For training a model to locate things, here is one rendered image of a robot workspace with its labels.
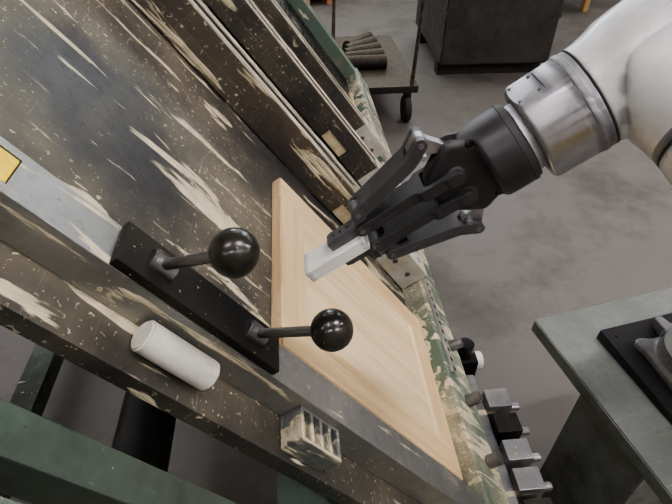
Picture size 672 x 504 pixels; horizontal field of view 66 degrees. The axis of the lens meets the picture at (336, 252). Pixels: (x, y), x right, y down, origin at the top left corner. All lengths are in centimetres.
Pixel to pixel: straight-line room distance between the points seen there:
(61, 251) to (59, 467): 16
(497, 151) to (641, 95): 11
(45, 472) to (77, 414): 185
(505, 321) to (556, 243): 70
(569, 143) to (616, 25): 9
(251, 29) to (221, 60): 34
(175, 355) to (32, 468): 13
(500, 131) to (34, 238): 37
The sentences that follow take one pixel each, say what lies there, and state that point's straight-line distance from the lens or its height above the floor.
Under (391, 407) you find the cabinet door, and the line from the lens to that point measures 83.
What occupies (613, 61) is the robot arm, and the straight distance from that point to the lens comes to 46.
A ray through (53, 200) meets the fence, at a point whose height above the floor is 154.
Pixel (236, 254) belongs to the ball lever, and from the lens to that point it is 37.
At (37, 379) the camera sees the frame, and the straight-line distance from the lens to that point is 224.
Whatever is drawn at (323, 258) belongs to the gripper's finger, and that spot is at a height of 143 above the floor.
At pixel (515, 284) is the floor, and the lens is 269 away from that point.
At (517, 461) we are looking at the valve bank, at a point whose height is 76.
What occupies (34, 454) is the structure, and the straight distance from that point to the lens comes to 46.
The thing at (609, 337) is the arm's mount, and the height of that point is 78.
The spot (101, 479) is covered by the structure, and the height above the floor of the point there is 136.
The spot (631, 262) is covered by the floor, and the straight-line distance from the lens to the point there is 307.
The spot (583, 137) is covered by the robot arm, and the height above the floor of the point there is 157.
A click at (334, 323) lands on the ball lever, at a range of 44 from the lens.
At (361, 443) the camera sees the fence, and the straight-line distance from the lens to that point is 67.
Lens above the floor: 177
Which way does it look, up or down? 40 degrees down
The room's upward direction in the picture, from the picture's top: straight up
